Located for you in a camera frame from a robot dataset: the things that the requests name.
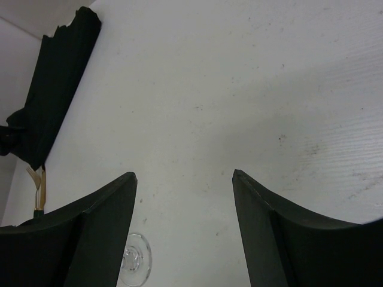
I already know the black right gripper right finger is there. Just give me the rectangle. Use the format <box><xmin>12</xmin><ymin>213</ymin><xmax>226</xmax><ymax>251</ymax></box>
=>
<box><xmin>232</xmin><ymin>170</ymin><xmax>382</xmax><ymax>286</ymax></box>

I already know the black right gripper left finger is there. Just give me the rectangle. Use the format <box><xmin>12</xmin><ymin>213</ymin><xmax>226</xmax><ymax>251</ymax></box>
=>
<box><xmin>1</xmin><ymin>172</ymin><xmax>137</xmax><ymax>286</ymax></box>

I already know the black cloth placemat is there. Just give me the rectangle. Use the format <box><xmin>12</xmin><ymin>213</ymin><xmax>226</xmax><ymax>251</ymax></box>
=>
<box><xmin>1</xmin><ymin>7</ymin><xmax>102</xmax><ymax>170</ymax></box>

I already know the clear wine glass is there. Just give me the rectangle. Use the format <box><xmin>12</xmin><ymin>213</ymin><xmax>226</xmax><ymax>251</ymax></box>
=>
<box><xmin>119</xmin><ymin>233</ymin><xmax>153</xmax><ymax>287</ymax></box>

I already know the gold knife green handle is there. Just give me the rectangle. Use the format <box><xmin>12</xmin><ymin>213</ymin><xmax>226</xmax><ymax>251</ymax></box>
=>
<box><xmin>34</xmin><ymin>168</ymin><xmax>46</xmax><ymax>218</ymax></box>

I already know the gold fork green handle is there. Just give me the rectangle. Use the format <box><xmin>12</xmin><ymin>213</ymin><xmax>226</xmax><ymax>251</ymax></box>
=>
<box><xmin>26</xmin><ymin>166</ymin><xmax>41</xmax><ymax>218</ymax></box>

